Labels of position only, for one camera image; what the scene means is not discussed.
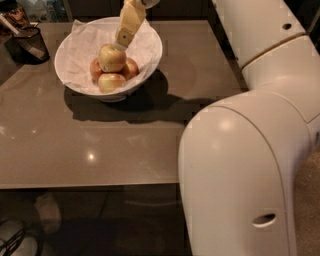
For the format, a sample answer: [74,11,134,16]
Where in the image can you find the left red apple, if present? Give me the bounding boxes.
[89,58,102,81]

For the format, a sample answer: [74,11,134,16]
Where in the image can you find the white bowl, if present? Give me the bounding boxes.
[54,16,164,103]

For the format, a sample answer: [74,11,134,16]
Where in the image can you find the white robot base with cables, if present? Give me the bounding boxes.
[0,219,43,256]

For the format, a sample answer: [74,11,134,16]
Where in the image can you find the white paper liner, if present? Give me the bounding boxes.
[61,10,162,95]

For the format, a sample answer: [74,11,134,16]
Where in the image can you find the red apple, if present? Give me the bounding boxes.
[89,58,102,81]
[121,57,140,80]

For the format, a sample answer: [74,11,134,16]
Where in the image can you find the front yellow apple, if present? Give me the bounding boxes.
[98,73,126,94]

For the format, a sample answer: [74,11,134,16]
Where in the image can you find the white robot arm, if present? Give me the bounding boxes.
[178,0,320,256]

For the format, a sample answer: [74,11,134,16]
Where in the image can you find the yellow-red apple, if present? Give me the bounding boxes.
[98,44,127,73]

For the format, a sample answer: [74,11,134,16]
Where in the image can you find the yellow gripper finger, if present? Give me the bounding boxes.
[113,0,146,51]

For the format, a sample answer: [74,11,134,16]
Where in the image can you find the right red apple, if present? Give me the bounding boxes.
[121,57,140,80]

